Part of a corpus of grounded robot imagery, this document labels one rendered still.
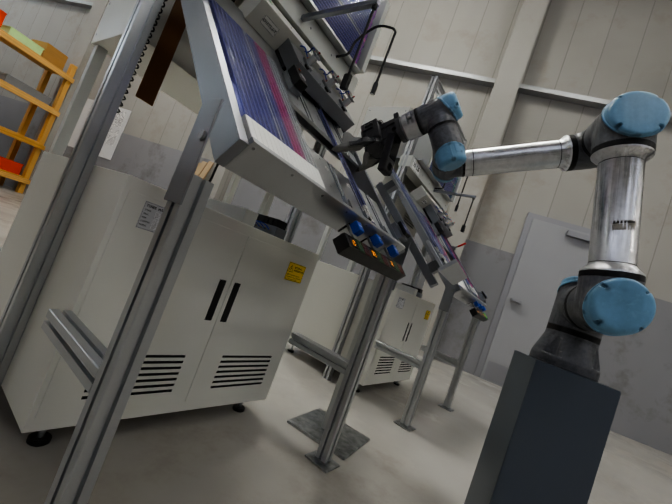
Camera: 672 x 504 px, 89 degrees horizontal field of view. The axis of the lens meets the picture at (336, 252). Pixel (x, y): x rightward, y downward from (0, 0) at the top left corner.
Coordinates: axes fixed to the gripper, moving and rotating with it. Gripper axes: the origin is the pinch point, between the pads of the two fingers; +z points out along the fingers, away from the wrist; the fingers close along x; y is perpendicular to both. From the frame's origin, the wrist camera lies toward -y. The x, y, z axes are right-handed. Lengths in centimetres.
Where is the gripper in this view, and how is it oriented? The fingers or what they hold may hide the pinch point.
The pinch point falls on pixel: (344, 163)
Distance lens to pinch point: 109.0
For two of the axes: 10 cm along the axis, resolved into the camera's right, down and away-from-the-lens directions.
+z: -8.4, 2.7, 4.7
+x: -5.3, -2.5, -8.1
